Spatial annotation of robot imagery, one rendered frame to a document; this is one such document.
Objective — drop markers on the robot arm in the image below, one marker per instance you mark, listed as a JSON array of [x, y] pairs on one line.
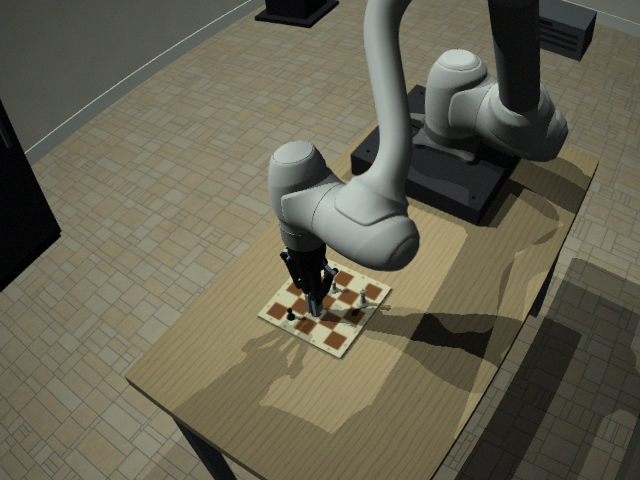
[[366, 220]]

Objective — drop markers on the brown and cream chessboard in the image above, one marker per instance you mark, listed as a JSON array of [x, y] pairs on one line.
[[340, 321]]

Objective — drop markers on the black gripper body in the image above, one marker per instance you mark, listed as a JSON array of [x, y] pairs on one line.
[[315, 258]]

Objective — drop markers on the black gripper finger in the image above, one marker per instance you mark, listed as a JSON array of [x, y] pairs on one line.
[[319, 288], [296, 274]]

